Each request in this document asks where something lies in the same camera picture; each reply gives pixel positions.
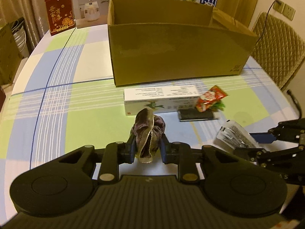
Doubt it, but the dark fabric scrunchie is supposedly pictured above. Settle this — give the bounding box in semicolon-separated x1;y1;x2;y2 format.
131;108;165;163

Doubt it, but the red gift box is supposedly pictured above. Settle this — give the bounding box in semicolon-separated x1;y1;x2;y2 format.
45;0;75;36

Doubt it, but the black power cable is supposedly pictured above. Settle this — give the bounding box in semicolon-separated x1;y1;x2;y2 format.
254;0;282;46

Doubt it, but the clear black sachet pack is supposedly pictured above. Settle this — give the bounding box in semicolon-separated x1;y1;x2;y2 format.
216;120;259;149

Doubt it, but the brown cardboard carton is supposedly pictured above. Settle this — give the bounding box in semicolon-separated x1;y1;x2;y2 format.
0;23;23;85

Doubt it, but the beige curtain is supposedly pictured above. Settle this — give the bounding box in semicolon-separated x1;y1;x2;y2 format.
1;0;49;51

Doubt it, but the quilted beige chair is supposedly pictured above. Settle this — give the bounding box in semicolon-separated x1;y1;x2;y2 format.
251;12;304;90

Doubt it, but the checkered tablecloth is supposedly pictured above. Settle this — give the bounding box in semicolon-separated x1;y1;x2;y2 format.
1;25;297;223

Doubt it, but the green snack packet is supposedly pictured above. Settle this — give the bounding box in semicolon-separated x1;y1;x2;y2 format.
209;100;225;112

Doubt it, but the open cardboard box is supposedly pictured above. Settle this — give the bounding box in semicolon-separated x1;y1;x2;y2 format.
108;0;258;86

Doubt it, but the wall socket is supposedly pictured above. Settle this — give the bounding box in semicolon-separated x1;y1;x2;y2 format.
273;0;296;21

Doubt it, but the red snack packet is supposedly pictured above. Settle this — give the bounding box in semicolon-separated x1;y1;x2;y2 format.
195;85;228;112

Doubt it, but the small black flat box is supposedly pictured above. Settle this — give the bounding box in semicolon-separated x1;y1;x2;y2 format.
178;109;216;122

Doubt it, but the white humidifier box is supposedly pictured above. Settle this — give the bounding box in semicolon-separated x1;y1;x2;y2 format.
72;0;109;28

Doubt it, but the white long carton box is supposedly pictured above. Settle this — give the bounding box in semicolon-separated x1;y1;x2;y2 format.
124;85;200;115

